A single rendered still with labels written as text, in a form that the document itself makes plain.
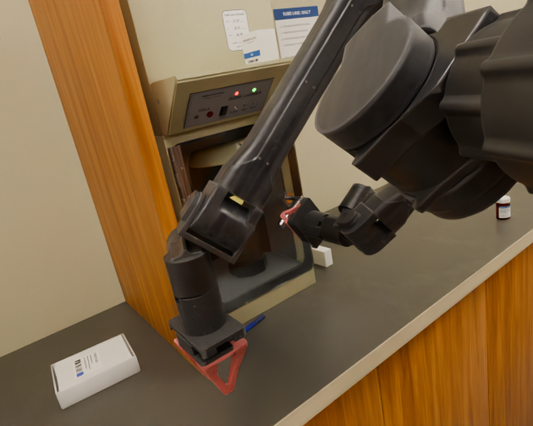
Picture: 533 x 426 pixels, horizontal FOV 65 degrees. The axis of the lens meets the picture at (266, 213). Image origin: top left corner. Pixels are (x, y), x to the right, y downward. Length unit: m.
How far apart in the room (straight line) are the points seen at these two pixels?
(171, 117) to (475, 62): 0.65
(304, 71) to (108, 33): 0.35
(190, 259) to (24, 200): 0.79
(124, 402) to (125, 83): 0.59
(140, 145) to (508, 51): 0.63
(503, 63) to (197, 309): 0.43
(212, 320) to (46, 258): 0.79
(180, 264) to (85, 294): 0.83
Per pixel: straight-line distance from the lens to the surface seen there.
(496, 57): 0.19
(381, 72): 0.23
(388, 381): 1.02
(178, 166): 0.85
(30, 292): 1.29
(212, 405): 0.84
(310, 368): 0.86
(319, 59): 0.53
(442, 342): 1.16
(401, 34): 0.24
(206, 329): 0.55
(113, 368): 0.97
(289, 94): 0.51
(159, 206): 0.76
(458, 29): 0.24
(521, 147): 0.18
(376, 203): 0.75
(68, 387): 0.97
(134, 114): 0.74
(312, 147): 1.65
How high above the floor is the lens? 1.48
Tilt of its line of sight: 17 degrees down
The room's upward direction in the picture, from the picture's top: 11 degrees counter-clockwise
